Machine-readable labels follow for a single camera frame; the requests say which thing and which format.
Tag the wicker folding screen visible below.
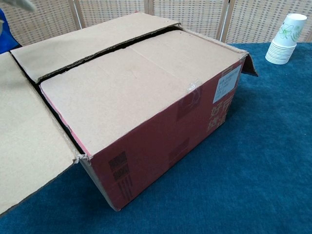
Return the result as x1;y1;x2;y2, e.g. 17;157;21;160
0;0;312;47

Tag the stack of paper cups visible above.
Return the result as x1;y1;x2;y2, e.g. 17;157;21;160
265;13;308;65

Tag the blue table cloth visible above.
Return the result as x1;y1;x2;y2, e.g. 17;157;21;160
0;41;312;234

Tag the red cardboard box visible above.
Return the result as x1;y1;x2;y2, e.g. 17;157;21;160
0;12;259;217

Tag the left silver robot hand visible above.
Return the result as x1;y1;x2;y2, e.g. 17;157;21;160
6;0;37;12

